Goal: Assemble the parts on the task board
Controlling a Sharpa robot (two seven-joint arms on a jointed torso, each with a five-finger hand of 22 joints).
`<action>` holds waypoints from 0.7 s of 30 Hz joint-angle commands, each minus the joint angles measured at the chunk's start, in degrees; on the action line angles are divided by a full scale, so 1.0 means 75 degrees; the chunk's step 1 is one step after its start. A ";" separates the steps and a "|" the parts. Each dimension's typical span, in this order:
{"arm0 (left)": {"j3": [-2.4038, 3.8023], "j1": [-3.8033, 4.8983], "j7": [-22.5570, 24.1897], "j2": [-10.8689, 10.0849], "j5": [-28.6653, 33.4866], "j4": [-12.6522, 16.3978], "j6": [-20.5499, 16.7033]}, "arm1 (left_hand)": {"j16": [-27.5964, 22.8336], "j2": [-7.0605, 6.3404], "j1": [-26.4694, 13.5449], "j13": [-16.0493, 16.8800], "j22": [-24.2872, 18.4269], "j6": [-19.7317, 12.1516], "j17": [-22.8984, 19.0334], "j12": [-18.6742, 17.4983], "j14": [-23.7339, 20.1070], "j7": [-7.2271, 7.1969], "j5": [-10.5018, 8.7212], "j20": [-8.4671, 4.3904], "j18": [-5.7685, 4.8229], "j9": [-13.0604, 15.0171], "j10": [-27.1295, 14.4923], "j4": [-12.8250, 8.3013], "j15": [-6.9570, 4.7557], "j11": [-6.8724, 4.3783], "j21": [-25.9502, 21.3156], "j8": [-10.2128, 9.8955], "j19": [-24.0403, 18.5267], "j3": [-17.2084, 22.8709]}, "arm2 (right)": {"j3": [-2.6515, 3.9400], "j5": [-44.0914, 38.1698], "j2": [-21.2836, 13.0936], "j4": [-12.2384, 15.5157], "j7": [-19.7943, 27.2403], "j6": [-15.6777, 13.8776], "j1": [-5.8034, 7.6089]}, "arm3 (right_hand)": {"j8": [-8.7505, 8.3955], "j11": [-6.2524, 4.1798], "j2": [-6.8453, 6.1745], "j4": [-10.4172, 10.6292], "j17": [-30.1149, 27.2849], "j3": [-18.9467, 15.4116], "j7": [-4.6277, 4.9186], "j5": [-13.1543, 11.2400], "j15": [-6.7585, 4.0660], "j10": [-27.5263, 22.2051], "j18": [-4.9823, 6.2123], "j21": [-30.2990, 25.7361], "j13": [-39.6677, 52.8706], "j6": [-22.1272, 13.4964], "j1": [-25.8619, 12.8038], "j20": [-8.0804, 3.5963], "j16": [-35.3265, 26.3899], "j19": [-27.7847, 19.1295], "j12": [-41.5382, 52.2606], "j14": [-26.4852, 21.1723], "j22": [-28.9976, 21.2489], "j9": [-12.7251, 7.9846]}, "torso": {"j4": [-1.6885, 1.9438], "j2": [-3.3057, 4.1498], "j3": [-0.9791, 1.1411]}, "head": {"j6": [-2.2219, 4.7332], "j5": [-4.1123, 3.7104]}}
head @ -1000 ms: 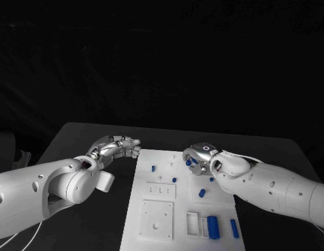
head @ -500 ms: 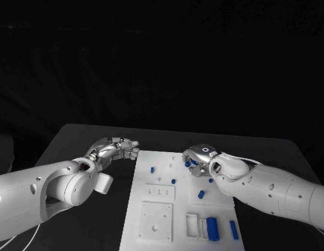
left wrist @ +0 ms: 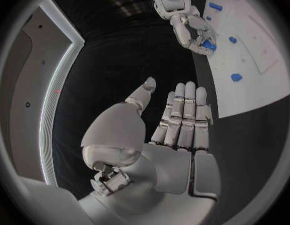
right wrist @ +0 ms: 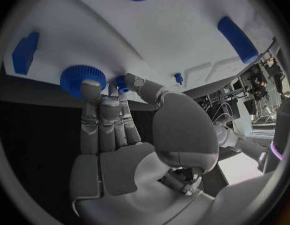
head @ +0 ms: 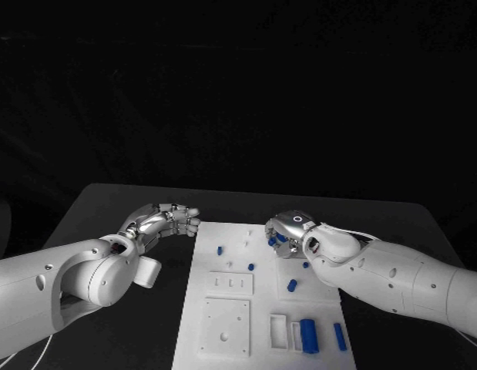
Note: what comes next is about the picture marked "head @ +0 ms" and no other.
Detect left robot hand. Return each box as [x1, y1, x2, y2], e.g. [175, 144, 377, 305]
[119, 203, 203, 241]

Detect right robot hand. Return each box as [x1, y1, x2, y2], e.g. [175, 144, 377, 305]
[264, 210, 319, 260]

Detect white task board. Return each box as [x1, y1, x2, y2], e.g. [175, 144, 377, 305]
[172, 220, 358, 370]

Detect thick blue long cylinder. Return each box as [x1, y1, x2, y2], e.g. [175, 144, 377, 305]
[300, 318, 321, 355]

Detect thin blue long cylinder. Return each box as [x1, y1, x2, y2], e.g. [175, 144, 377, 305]
[334, 322, 348, 352]

